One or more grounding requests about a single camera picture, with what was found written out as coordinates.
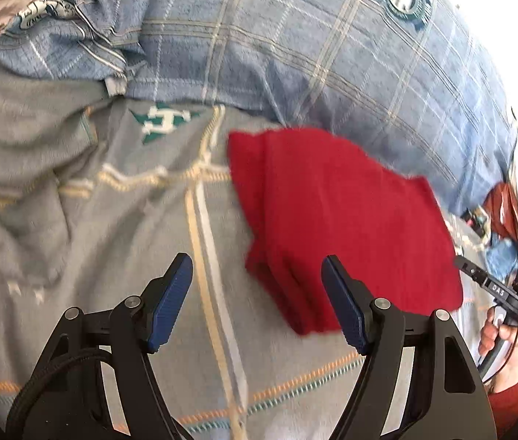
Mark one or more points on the blue plaid pillow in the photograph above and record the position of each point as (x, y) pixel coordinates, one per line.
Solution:
(404, 79)

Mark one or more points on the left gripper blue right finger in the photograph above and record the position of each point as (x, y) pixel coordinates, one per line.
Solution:
(446, 398)

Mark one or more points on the red knit sweater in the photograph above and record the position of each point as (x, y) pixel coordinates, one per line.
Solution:
(307, 194)

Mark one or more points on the grey patterned bed sheet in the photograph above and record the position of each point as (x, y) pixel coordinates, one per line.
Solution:
(98, 193)

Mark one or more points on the person's right hand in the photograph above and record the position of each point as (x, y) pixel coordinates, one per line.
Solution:
(506, 372)

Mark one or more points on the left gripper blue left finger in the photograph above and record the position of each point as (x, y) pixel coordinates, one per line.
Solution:
(94, 379)

